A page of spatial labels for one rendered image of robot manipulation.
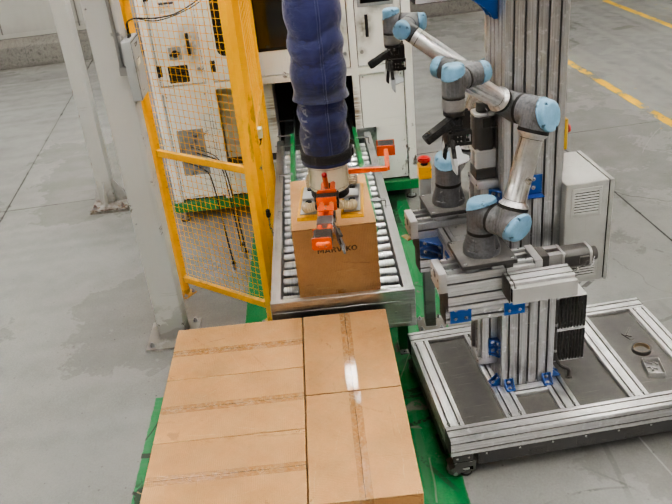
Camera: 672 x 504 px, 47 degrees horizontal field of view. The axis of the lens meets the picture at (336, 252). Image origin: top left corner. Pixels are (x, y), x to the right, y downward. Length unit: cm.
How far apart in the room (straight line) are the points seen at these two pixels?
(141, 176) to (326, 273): 118
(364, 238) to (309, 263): 29
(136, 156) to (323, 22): 152
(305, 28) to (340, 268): 120
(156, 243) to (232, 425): 157
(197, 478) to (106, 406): 149
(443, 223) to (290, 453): 127
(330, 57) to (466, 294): 109
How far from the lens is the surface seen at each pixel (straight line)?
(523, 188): 296
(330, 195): 321
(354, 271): 376
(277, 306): 375
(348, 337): 356
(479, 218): 303
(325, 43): 315
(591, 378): 388
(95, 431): 424
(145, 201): 434
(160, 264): 450
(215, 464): 302
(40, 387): 470
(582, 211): 335
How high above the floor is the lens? 255
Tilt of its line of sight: 28 degrees down
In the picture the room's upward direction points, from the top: 6 degrees counter-clockwise
